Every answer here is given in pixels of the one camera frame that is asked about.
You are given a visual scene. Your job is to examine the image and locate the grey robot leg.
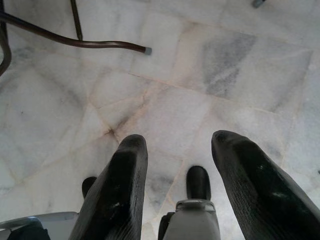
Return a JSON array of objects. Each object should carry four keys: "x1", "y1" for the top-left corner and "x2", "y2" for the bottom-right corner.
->
[
  {"x1": 0, "y1": 211, "x2": 78, "y2": 240},
  {"x1": 157, "y1": 198, "x2": 222, "y2": 240}
]

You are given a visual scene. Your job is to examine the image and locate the black robot foot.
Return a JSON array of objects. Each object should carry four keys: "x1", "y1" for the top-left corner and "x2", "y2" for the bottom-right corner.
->
[
  {"x1": 81, "y1": 176, "x2": 98, "y2": 201},
  {"x1": 186, "y1": 165, "x2": 211, "y2": 201}
]

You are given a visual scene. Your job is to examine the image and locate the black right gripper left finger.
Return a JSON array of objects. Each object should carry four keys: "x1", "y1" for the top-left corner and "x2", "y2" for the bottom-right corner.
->
[{"x1": 68, "y1": 134, "x2": 149, "y2": 240}]

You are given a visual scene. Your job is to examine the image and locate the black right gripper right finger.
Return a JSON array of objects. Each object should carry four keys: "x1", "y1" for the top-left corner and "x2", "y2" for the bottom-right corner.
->
[{"x1": 211, "y1": 130, "x2": 320, "y2": 240}]

